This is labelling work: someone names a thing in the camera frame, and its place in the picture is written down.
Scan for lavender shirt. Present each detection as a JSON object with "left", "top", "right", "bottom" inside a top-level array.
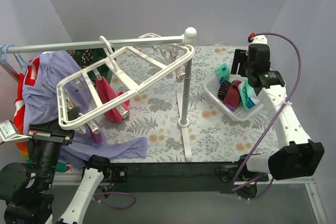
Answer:
[{"left": 22, "top": 51, "right": 148, "bottom": 168}]

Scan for teal patterned sock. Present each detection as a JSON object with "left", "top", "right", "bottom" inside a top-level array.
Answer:
[{"left": 215, "top": 63, "right": 232, "bottom": 84}]

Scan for red rainbow garment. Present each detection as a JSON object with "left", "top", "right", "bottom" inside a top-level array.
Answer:
[{"left": 13, "top": 58, "right": 71, "bottom": 174}]

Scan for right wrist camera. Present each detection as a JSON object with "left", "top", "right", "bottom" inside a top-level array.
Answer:
[{"left": 248, "top": 33, "right": 268, "bottom": 45}]

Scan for blue wire hanger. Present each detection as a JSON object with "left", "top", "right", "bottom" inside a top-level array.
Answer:
[{"left": 1, "top": 44, "right": 28, "bottom": 73}]

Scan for yellow orange sock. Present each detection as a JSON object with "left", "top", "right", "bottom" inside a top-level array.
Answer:
[{"left": 67, "top": 49, "right": 94, "bottom": 66}]

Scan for magenta purple sock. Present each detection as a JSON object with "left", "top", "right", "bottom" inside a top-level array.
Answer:
[
  {"left": 223, "top": 80, "right": 241, "bottom": 111},
  {"left": 87, "top": 120, "right": 102, "bottom": 144}
]

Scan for white plastic basket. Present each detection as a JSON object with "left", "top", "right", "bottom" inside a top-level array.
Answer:
[{"left": 204, "top": 76, "right": 264, "bottom": 121}]

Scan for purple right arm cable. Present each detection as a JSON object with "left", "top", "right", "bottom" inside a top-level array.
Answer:
[{"left": 230, "top": 32, "right": 302, "bottom": 200}]

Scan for dark green sock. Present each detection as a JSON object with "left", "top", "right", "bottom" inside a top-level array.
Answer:
[{"left": 79, "top": 48, "right": 113, "bottom": 82}]

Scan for floral table mat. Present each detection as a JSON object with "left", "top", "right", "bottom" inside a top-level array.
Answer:
[{"left": 97, "top": 46, "right": 294, "bottom": 163}]

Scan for pink sock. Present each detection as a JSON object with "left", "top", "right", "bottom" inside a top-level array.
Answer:
[{"left": 96, "top": 77, "right": 130, "bottom": 123}]

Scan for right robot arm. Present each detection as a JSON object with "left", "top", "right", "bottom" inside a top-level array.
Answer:
[{"left": 231, "top": 44, "right": 324, "bottom": 181}]

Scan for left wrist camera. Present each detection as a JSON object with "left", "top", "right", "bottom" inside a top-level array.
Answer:
[{"left": 0, "top": 120, "right": 30, "bottom": 145}]

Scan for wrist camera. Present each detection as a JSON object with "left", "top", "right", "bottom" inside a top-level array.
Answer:
[
  {"left": 0, "top": 120, "right": 30, "bottom": 145},
  {"left": 248, "top": 33, "right": 268, "bottom": 45}
]

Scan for grey clothes rack stand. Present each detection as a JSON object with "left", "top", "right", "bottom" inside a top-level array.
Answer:
[{"left": 1, "top": 27, "right": 197, "bottom": 162}]

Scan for white sock drying hanger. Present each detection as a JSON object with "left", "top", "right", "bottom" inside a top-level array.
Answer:
[{"left": 56, "top": 33, "right": 195, "bottom": 133}]

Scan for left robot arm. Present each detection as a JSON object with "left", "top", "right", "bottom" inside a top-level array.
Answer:
[{"left": 1, "top": 120, "right": 112, "bottom": 223}]

